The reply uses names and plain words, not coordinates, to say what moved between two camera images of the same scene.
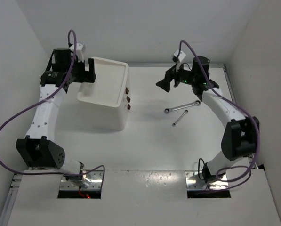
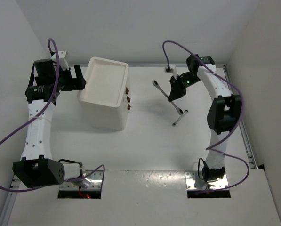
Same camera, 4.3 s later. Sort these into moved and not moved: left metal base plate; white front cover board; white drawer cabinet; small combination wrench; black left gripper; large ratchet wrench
Moved: black left gripper; large ratchet wrench
Not moved: white front cover board; left metal base plate; white drawer cabinet; small combination wrench
